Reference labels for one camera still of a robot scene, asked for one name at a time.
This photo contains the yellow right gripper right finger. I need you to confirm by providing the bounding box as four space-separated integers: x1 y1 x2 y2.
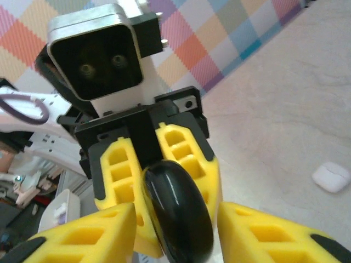
218 202 351 263

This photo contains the black round charging case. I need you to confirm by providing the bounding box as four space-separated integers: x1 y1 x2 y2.
141 160 214 263

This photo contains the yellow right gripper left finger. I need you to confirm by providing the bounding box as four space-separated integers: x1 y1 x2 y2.
0 202 137 263

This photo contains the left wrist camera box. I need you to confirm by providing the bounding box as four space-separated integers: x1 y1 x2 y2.
46 0 165 116

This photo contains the white earbud charging case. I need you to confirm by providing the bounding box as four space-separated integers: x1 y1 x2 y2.
312 161 351 194

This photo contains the white plastic housing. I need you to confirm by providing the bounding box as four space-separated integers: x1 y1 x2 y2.
38 188 82 234

